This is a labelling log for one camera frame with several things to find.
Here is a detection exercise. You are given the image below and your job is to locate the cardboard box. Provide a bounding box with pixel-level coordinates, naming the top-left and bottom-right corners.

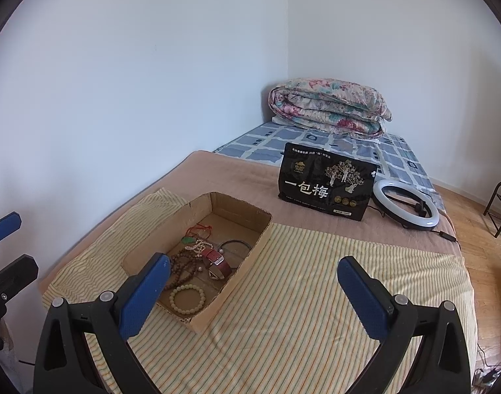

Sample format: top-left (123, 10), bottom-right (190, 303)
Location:
top-left (122, 191), bottom-right (273, 334)

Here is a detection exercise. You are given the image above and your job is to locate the brown bead necklace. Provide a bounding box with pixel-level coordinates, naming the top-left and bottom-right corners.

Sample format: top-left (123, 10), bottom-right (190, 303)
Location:
top-left (162, 250), bottom-right (202, 296)

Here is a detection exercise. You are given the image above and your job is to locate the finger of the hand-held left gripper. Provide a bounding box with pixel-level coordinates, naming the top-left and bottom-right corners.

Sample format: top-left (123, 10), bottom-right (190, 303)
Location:
top-left (0, 254), bottom-right (39, 351)
top-left (0, 212), bottom-right (21, 247)

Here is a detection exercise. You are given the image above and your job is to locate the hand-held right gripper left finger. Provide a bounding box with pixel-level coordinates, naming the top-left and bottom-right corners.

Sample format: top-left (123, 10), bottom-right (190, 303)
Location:
top-left (33, 252), bottom-right (171, 394)

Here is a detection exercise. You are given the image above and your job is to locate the white pearl bracelet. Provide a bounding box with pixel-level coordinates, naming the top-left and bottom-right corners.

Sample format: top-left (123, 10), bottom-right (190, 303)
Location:
top-left (185, 240), bottom-right (216, 261)

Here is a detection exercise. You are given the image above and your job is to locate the pink blanket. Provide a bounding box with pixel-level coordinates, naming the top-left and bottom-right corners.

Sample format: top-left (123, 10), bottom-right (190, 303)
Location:
top-left (39, 150), bottom-right (460, 296)

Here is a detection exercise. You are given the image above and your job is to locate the striped yellow towel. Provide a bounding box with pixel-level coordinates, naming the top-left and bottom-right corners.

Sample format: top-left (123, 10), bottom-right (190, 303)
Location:
top-left (41, 187), bottom-right (479, 394)

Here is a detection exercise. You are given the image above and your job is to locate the black snack bag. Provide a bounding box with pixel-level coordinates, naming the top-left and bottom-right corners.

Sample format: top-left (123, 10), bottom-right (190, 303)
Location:
top-left (277, 143), bottom-right (378, 222)

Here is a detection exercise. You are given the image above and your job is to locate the blue patterned bed sheet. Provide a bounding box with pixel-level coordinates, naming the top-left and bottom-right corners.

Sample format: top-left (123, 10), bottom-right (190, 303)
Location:
top-left (211, 121), bottom-right (444, 214)

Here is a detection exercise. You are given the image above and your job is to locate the blue bangle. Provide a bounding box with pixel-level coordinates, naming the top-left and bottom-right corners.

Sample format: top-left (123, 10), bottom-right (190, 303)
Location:
top-left (218, 239), bottom-right (252, 257)

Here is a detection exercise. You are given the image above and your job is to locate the black metal rack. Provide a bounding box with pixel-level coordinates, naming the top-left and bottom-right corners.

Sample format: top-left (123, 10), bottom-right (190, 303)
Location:
top-left (482, 170), bottom-right (501, 239)

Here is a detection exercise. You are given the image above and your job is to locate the folded floral quilt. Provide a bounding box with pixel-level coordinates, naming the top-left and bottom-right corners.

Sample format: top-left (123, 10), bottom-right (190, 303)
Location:
top-left (268, 78), bottom-right (393, 138)

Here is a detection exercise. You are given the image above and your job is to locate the white ring light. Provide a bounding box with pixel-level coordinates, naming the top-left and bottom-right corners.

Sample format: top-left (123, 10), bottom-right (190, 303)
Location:
top-left (371, 178), bottom-right (440, 231)

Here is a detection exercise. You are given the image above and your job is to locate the jade pendant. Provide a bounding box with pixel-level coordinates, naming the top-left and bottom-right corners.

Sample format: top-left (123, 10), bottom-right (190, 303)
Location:
top-left (180, 224), bottom-right (214, 247)

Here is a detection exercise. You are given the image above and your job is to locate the black ring light cable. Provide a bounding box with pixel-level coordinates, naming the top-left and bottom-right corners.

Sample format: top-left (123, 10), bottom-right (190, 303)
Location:
top-left (437, 230), bottom-right (460, 251)

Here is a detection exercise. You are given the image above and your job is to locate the red strap wristwatch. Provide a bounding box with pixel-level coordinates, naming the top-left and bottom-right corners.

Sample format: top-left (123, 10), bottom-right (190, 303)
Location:
top-left (204, 247), bottom-right (232, 280)

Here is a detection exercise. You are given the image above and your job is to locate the pale yellow bead bracelet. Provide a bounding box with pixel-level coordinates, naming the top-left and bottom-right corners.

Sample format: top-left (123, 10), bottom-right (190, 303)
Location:
top-left (169, 284), bottom-right (207, 312)

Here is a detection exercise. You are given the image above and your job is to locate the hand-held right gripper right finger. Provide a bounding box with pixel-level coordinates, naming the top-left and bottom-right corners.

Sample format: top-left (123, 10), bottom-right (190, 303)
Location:
top-left (336, 255), bottom-right (473, 394)

